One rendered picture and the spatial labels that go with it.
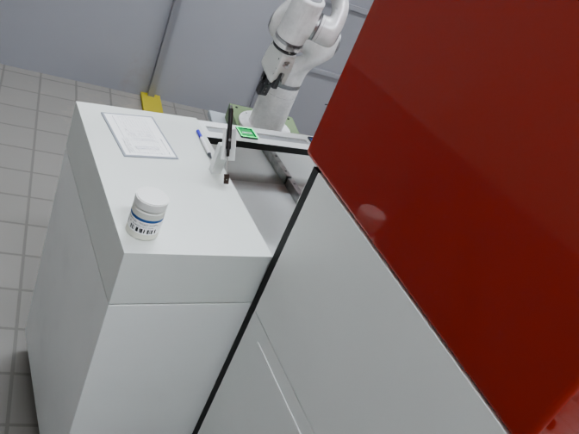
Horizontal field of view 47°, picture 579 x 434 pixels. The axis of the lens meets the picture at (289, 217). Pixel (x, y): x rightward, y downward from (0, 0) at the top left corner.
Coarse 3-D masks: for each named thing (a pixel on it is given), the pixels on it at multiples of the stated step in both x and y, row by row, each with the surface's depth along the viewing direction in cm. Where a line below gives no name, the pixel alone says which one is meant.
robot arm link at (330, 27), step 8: (336, 0) 176; (344, 0) 175; (336, 8) 176; (344, 8) 175; (328, 16) 176; (336, 16) 175; (344, 16) 176; (320, 24) 174; (328, 24) 175; (336, 24) 175; (320, 32) 175; (328, 32) 175; (336, 32) 175; (312, 40) 178; (320, 40) 177; (328, 40) 176; (336, 40) 178
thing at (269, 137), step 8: (208, 128) 194; (216, 128) 196; (232, 128) 199; (256, 128) 206; (208, 136) 190; (216, 136) 192; (264, 136) 204; (272, 136) 206; (280, 136) 208; (288, 136) 210; (296, 136) 212; (304, 136) 214; (312, 136) 216; (272, 144) 201; (280, 144) 203; (288, 144) 205; (296, 144) 207; (304, 144) 209
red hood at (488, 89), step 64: (384, 0) 122; (448, 0) 107; (512, 0) 96; (576, 0) 87; (384, 64) 121; (448, 64) 107; (512, 64) 96; (576, 64) 86; (320, 128) 138; (384, 128) 120; (448, 128) 106; (512, 128) 95; (576, 128) 86; (384, 192) 119; (448, 192) 105; (512, 192) 94; (576, 192) 85; (384, 256) 118; (448, 256) 104; (512, 256) 94; (576, 256) 85; (448, 320) 104; (512, 320) 93; (576, 320) 84; (512, 384) 92; (576, 384) 84
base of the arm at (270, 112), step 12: (264, 96) 218; (276, 96) 216; (288, 96) 217; (252, 108) 225; (264, 108) 219; (276, 108) 218; (288, 108) 221; (240, 120) 225; (252, 120) 224; (264, 120) 221; (276, 120) 221; (288, 132) 231
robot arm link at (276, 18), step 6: (288, 0) 204; (282, 6) 204; (288, 6) 202; (276, 12) 205; (282, 12) 203; (276, 18) 204; (282, 18) 203; (270, 24) 207; (276, 24) 205; (270, 30) 208; (276, 30) 206
